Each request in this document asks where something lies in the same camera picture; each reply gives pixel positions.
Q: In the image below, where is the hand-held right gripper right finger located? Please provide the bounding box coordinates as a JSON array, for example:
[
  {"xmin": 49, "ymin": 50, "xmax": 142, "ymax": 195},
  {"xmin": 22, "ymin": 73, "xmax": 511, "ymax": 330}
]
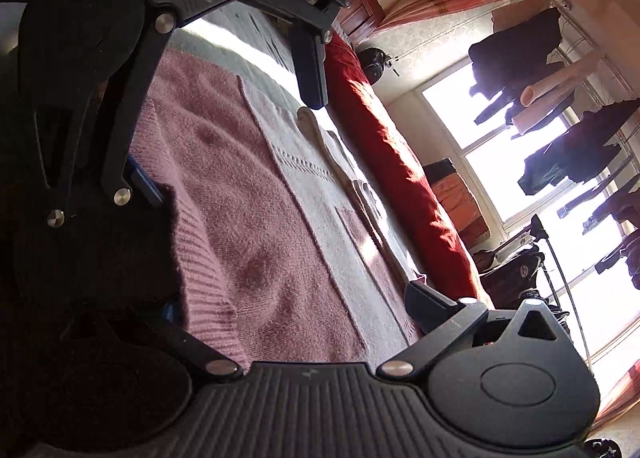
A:
[{"xmin": 377, "ymin": 280, "xmax": 558, "ymax": 381}]

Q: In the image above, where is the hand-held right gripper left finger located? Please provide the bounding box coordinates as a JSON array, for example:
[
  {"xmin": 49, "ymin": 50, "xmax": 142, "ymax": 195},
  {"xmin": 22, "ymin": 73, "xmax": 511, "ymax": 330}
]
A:
[{"xmin": 60, "ymin": 303, "xmax": 244, "ymax": 384}]

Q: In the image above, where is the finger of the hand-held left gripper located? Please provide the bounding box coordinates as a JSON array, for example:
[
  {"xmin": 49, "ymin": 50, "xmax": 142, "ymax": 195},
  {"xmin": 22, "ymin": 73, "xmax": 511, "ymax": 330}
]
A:
[
  {"xmin": 32, "ymin": 12, "xmax": 179, "ymax": 229},
  {"xmin": 239, "ymin": 0, "xmax": 352, "ymax": 111}
]

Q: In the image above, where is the pink and white sweater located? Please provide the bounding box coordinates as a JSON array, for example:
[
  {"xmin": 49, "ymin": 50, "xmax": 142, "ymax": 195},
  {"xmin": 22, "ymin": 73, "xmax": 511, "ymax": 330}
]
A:
[{"xmin": 95, "ymin": 48, "xmax": 428, "ymax": 371}]

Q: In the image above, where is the black backpack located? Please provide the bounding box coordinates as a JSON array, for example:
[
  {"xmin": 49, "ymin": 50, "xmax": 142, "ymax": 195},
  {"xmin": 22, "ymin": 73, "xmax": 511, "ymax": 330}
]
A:
[{"xmin": 361, "ymin": 48, "xmax": 397, "ymax": 84}]

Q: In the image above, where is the black jacket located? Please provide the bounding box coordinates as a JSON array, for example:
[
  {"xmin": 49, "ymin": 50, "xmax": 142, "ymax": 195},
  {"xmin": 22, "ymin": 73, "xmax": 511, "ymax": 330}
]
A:
[{"xmin": 480, "ymin": 245, "xmax": 547, "ymax": 309}]

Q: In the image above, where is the orange cloth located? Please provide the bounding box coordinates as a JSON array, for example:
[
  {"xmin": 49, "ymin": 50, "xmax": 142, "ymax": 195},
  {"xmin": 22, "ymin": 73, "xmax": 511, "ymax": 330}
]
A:
[{"xmin": 430, "ymin": 173, "xmax": 492, "ymax": 239}]

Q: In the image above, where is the dark cloth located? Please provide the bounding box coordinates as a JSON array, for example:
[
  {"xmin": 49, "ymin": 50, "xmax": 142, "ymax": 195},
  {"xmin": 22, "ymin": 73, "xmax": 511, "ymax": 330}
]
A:
[{"xmin": 422, "ymin": 160, "xmax": 457, "ymax": 185}]

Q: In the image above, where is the red duvet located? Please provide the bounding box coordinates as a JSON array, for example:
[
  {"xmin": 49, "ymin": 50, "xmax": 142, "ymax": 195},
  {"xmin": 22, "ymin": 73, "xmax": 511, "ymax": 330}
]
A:
[{"xmin": 325, "ymin": 32, "xmax": 494, "ymax": 309}]

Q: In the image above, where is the metal drying rack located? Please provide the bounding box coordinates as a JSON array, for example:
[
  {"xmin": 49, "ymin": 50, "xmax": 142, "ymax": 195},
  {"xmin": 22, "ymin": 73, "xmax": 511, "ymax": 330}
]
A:
[{"xmin": 530, "ymin": 215, "xmax": 597, "ymax": 370}]

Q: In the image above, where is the dark hanging garment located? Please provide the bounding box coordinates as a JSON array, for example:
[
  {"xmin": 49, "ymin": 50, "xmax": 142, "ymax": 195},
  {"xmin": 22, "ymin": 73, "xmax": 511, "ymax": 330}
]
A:
[
  {"xmin": 469, "ymin": 8, "xmax": 576, "ymax": 127},
  {"xmin": 517, "ymin": 100, "xmax": 640, "ymax": 197}
]

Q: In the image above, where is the white rolled tube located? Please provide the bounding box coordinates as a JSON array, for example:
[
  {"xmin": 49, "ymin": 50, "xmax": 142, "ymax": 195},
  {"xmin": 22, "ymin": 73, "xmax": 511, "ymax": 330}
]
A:
[{"xmin": 510, "ymin": 55, "xmax": 609, "ymax": 139}]

